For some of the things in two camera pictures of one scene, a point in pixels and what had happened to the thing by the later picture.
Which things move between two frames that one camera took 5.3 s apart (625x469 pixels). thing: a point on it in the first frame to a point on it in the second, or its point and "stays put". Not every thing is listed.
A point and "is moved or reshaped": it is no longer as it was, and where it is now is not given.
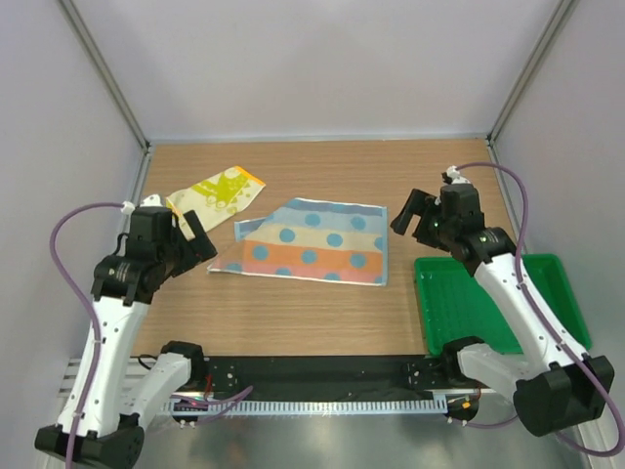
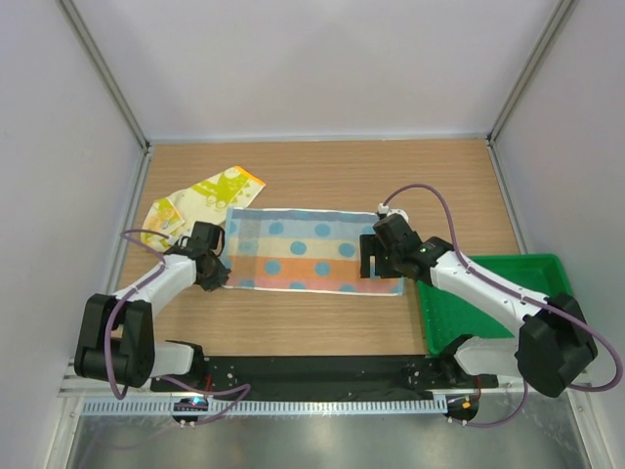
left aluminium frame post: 104,66 stays put
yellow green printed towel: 218,196 stays put
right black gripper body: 447,229 to 393,259
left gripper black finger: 201,244 to 222,277
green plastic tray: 453,304 stays put
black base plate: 334,375 stays put
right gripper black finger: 427,207 to 369,246
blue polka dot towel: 312,239 is moved or reshaped
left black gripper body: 170,249 to 207,280
